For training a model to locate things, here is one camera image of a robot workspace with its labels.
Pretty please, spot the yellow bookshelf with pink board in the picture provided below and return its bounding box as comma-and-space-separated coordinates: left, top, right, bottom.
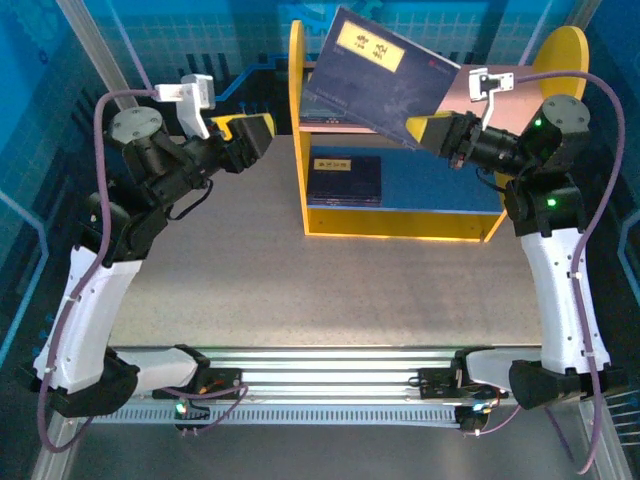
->
288, 19, 591, 245

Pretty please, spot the grey slotted cable duct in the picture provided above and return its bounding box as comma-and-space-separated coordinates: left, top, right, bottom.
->
89, 405, 464, 429

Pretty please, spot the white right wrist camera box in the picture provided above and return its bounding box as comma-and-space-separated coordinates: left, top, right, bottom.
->
468, 67, 516, 132

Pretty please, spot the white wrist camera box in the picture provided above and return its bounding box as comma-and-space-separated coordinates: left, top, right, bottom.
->
153, 73, 217, 140
468, 67, 516, 132

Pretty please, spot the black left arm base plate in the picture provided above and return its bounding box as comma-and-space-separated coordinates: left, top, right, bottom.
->
152, 367, 246, 401

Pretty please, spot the aluminium extrusion beam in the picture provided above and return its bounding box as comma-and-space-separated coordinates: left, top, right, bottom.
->
107, 346, 599, 403

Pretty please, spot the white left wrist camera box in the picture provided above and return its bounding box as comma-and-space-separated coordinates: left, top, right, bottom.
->
153, 73, 217, 140

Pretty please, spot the aluminium frame post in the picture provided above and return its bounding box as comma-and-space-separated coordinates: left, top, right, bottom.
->
519, 0, 601, 66
55, 0, 129, 111

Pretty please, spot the black connector module with light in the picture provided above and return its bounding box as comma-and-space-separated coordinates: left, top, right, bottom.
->
457, 403, 494, 435
172, 397, 212, 436

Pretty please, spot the grey metal tray panel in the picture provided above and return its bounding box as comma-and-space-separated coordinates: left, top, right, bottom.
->
29, 399, 634, 480

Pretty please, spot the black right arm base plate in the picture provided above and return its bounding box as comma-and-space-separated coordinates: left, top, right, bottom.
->
417, 367, 474, 401

